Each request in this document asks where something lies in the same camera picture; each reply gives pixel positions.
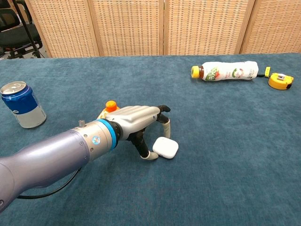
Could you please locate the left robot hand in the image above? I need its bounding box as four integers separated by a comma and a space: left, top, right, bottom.
105, 105, 172, 161

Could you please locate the white earbud case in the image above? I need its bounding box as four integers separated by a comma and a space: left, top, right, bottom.
152, 137, 179, 160

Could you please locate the orange block with knob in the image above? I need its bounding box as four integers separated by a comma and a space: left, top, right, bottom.
97, 100, 120, 120

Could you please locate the blue carpet table mat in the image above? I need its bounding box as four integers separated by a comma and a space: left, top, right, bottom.
0, 53, 301, 226

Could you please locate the wicker folding screen panel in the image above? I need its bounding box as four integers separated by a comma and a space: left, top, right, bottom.
163, 0, 256, 56
239, 0, 301, 55
24, 0, 100, 58
88, 0, 166, 57

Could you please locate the white label bottle yellow cap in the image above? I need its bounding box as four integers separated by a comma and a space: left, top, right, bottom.
190, 60, 259, 82

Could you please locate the blue and silver soda can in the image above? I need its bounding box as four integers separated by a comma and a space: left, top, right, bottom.
0, 81, 47, 129

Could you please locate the black office chair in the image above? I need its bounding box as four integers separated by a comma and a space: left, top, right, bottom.
0, 0, 44, 60

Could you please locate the yellow tape measure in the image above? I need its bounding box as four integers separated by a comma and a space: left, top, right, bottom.
268, 73, 294, 91

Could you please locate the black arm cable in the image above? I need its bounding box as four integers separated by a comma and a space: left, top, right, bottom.
18, 167, 82, 200

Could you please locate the black strap with yellow tab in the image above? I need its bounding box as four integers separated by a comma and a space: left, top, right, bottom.
257, 67, 271, 79

